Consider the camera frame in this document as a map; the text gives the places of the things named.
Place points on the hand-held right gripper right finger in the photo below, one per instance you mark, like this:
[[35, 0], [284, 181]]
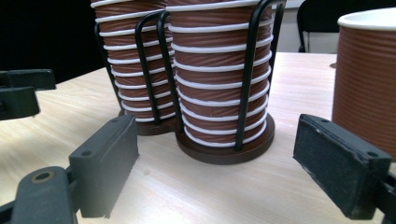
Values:
[[339, 165]]

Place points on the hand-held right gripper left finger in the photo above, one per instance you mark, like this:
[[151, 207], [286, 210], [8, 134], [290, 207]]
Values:
[[102, 168]]

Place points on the brown ribbed paper cup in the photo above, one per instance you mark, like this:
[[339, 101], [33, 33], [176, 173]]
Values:
[[367, 87]]

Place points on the stack of brown paper cups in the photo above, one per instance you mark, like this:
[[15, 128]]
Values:
[[211, 77], [127, 59]]

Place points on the black round table cap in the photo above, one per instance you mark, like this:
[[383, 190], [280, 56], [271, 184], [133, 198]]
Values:
[[333, 65]]

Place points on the black folding chair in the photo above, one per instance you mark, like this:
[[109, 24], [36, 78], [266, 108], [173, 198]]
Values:
[[317, 18]]

